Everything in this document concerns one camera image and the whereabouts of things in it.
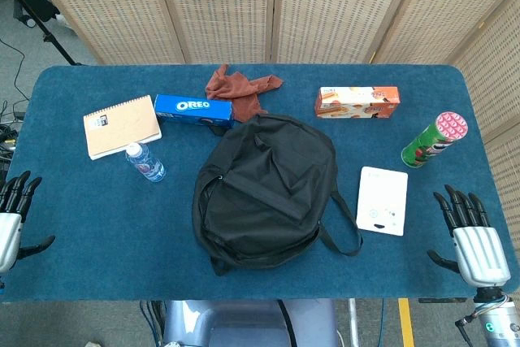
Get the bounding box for black fabric backpack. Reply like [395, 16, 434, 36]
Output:
[192, 113, 365, 277]

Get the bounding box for tangled black floor cables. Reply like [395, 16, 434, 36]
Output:
[0, 37, 33, 163]

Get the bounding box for orange wafer roll box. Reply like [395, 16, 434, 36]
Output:
[314, 85, 401, 119]

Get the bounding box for white table leg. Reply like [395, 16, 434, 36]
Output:
[348, 297, 360, 347]

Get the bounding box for silver-blue robot torso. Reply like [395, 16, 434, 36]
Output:
[162, 299, 340, 347]

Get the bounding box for blue Oreo cookie box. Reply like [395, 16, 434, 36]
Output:
[154, 93, 236, 128]

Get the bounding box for black cable bundle under table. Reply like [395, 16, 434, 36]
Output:
[139, 300, 164, 347]

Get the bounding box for black tripod stand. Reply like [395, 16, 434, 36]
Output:
[0, 0, 85, 67]

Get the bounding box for yellow floor tape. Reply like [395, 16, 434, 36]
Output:
[397, 297, 417, 347]

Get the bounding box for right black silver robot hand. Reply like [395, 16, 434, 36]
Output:
[426, 184, 512, 287]

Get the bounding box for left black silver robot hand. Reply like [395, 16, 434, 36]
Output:
[0, 171, 56, 275]

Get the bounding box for crumpled brown cloth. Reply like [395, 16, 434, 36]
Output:
[205, 63, 284, 124]

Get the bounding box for tan spiral-bound notebook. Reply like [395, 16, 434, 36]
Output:
[82, 94, 163, 161]

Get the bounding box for black cable over torso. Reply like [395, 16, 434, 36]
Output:
[277, 300, 298, 347]

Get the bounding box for clear plastic water bottle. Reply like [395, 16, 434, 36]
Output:
[124, 141, 167, 184]

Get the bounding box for blue carpet table cover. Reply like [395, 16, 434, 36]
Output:
[0, 63, 514, 303]

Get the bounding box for green Pringles can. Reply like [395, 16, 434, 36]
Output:
[401, 111, 468, 169]

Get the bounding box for white small box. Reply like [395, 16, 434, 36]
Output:
[355, 166, 409, 237]

